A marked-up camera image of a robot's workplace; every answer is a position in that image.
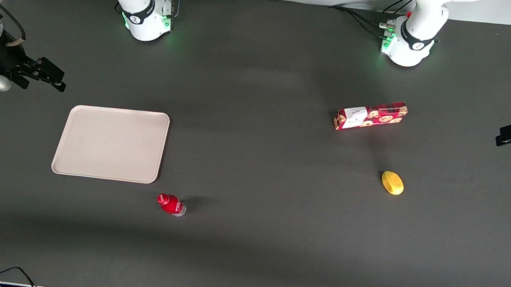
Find red coke bottle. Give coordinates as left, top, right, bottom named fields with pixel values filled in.
left=155, top=193, right=188, bottom=218

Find black left base cables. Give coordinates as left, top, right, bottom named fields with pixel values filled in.
left=326, top=0, right=413, bottom=42

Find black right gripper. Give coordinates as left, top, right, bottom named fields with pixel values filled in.
left=0, top=29, right=73, bottom=94

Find red cookie box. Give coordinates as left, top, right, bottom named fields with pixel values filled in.
left=332, top=93, right=410, bottom=139

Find yellow lemon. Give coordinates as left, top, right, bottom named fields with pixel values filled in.
left=380, top=170, right=406, bottom=196

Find black cable at table edge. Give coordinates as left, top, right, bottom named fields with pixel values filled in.
left=0, top=264, right=42, bottom=287

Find dark grey table mat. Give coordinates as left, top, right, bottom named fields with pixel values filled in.
left=0, top=0, right=511, bottom=287

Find beige plastic tray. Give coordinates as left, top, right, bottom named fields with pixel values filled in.
left=51, top=100, right=172, bottom=187

